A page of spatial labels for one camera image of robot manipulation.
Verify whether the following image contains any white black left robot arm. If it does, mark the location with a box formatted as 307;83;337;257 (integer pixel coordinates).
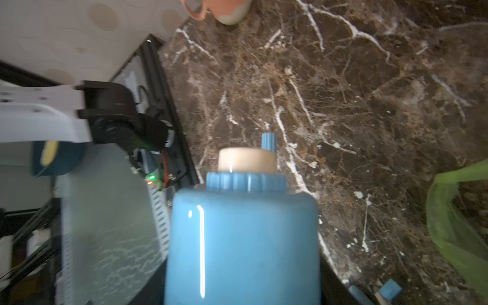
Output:
1;81;175;153

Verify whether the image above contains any green plastic bin liner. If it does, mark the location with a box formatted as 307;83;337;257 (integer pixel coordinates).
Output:
426;160;487;298

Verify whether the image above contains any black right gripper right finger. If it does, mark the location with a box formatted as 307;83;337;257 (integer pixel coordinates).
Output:
320;257;358;305

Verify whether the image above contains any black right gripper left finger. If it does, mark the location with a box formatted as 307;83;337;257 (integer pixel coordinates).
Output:
129;259;168;305

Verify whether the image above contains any blue pencil sharpener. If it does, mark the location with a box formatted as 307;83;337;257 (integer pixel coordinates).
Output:
347;278;404;305
164;133;321;304

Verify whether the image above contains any brown tape roll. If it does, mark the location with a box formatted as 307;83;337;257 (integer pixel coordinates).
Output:
181;0;252;25

